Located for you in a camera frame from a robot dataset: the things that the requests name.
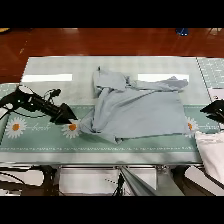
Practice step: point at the white garment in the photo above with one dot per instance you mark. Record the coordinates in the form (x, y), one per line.
(211, 153)

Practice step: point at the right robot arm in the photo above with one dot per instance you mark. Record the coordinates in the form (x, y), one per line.
(215, 108)

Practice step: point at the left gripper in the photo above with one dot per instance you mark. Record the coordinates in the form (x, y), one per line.
(63, 114)

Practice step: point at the light blue T-shirt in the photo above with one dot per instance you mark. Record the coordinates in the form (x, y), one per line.
(140, 110)

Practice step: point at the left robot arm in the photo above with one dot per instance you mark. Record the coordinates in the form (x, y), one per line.
(30, 100)

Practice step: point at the silver frame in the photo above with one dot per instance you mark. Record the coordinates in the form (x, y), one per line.
(140, 181)

